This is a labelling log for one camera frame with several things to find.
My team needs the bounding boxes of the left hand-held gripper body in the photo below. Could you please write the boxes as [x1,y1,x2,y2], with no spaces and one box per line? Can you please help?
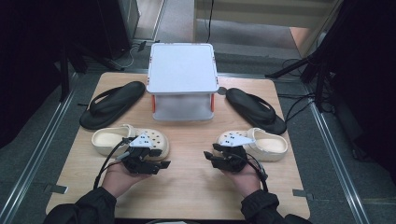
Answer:
[121,132,163,175]

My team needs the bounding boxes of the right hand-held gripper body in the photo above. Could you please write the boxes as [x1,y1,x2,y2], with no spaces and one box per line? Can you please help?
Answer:
[217,133,257,174]

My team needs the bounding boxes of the cream clog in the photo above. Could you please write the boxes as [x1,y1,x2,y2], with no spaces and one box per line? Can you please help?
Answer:
[91,123,171,162]
[215,127,290,163]

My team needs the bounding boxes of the black flip-flop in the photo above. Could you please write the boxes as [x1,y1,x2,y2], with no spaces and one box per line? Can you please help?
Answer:
[224,87,288,136]
[78,80,147,131]

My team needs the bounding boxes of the white storage box with lid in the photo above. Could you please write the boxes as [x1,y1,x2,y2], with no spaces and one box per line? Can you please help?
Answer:
[145,42,219,122]

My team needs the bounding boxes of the person's left hand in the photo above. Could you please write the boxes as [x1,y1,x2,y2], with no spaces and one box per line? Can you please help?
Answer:
[101,161,151,200]

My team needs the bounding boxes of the person's right hand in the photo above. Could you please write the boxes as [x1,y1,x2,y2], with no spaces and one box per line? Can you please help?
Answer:
[221,163,262,200]

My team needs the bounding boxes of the grey tape strip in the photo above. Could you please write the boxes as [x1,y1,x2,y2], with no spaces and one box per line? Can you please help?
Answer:
[291,189,315,202]
[43,183,69,195]

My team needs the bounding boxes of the black metal stand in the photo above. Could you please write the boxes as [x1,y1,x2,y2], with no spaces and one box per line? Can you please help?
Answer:
[58,42,126,103]

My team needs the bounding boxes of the black tripod stand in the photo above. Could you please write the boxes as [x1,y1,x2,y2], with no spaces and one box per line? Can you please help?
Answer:
[264,46,332,114]

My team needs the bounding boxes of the dark cabinet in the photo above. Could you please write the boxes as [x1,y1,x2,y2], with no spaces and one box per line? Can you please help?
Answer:
[95,0,141,61]

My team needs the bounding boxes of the dark curtain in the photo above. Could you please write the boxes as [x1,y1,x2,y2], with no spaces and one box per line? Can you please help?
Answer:
[0,0,106,148]
[312,0,396,176]

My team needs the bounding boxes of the right hand-held gripper black cable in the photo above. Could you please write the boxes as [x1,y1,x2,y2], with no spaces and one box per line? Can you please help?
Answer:
[245,152,270,192]

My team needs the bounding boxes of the hand-held gripper black cable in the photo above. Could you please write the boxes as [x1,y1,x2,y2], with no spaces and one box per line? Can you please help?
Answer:
[92,136,138,191]
[245,152,270,192]

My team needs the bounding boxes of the left hand-held gripper black cable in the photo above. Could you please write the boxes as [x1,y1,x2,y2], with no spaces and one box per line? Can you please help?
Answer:
[92,136,138,191]

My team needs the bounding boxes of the black floor cables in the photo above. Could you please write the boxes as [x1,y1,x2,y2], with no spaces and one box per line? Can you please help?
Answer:
[276,58,316,123]

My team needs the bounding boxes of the metal floor rail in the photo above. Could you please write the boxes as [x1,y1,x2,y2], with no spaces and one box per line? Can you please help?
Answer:
[0,72,79,224]
[303,83,372,224]

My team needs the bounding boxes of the white floor cable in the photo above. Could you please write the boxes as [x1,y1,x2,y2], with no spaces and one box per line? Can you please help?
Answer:
[117,40,148,72]

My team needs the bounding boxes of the hanging black cable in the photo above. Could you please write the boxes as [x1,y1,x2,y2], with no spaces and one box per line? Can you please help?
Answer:
[205,0,216,44]

